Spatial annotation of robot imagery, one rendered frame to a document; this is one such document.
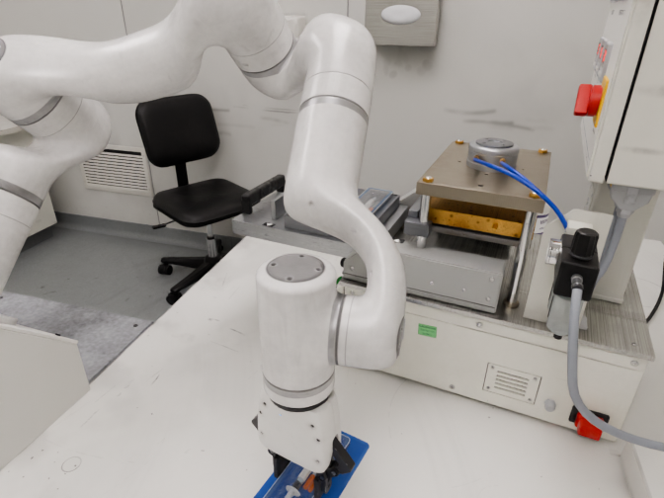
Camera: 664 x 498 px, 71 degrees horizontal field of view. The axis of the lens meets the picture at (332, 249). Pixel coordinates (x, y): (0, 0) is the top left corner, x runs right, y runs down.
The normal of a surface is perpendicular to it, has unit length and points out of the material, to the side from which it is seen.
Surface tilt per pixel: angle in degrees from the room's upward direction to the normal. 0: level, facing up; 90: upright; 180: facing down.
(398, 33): 90
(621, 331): 0
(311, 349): 93
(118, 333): 0
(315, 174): 46
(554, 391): 90
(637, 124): 90
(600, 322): 0
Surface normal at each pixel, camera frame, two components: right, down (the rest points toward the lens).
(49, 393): 0.94, 0.16
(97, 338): 0.01, -0.89
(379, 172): -0.28, 0.44
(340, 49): -0.07, -0.33
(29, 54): 0.20, -0.35
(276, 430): -0.50, 0.39
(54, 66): 0.18, -0.14
